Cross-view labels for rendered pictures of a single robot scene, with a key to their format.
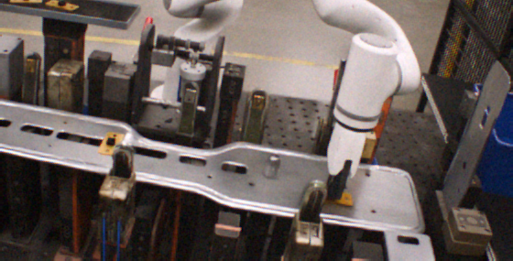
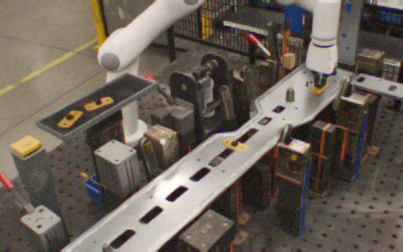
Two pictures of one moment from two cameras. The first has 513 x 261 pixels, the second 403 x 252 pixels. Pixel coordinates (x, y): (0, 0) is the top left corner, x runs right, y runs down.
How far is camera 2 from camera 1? 1.26 m
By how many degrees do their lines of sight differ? 40
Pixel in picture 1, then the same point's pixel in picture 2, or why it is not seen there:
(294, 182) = (300, 95)
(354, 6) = not seen: outside the picture
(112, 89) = (186, 124)
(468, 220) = (371, 54)
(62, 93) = (173, 148)
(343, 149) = (333, 57)
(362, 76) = (334, 16)
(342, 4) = not seen: outside the picture
